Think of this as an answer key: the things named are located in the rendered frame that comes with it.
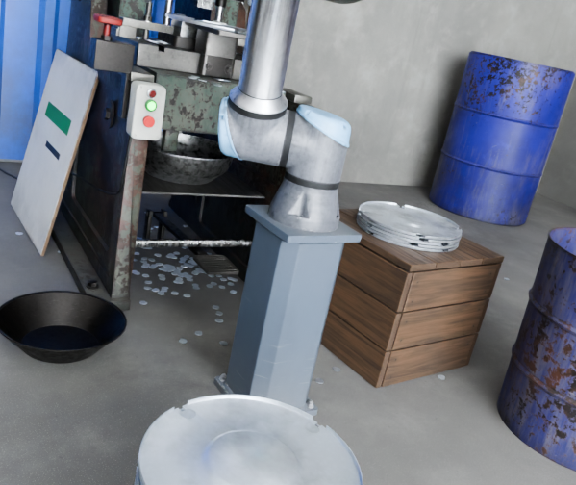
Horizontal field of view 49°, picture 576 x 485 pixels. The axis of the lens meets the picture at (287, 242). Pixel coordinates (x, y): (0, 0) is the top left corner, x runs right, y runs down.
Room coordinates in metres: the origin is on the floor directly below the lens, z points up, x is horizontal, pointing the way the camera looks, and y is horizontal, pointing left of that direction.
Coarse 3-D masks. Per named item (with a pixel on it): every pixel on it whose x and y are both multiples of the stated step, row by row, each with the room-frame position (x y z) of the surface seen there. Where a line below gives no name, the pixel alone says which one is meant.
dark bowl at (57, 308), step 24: (0, 312) 1.32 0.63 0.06; (24, 312) 1.39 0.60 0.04; (48, 312) 1.43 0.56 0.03; (72, 312) 1.46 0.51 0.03; (96, 312) 1.46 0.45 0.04; (120, 312) 1.44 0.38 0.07; (24, 336) 1.34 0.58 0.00; (48, 336) 1.36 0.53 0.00; (72, 336) 1.39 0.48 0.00; (96, 336) 1.41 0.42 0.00; (48, 360) 1.25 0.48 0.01; (72, 360) 1.26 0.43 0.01
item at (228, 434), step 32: (160, 416) 0.73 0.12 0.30; (224, 416) 0.77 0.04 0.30; (256, 416) 0.78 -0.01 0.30; (288, 416) 0.80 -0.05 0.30; (160, 448) 0.67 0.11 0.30; (192, 448) 0.69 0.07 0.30; (224, 448) 0.69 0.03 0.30; (256, 448) 0.70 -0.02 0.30; (288, 448) 0.72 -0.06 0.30; (320, 448) 0.74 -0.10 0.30; (160, 480) 0.62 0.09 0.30; (192, 480) 0.63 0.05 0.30; (224, 480) 0.63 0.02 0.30; (256, 480) 0.64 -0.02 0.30; (288, 480) 0.66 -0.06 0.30; (320, 480) 0.68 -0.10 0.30; (352, 480) 0.69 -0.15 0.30
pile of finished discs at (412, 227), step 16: (368, 208) 1.75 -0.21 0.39; (384, 208) 1.79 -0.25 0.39; (400, 208) 1.83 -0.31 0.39; (416, 208) 1.85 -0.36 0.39; (368, 224) 1.65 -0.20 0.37; (384, 224) 1.60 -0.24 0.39; (400, 224) 1.65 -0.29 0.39; (416, 224) 1.66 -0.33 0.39; (432, 224) 1.71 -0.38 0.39; (448, 224) 1.75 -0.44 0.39; (384, 240) 1.59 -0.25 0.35; (400, 240) 1.58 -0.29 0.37; (416, 240) 1.60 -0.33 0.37; (432, 240) 1.58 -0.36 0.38; (448, 240) 1.63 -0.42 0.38
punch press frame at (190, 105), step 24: (120, 0) 2.01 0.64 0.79; (144, 0) 2.05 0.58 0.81; (192, 0) 2.32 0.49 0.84; (168, 72) 1.73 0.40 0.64; (168, 96) 1.69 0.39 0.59; (192, 96) 1.72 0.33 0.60; (216, 96) 1.76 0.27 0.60; (168, 120) 1.69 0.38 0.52; (192, 120) 1.73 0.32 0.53; (216, 120) 1.77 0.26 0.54; (168, 144) 1.70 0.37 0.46; (144, 240) 1.67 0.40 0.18; (168, 240) 1.71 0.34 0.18; (192, 240) 1.75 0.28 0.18; (216, 240) 1.80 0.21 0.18; (240, 240) 1.84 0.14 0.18
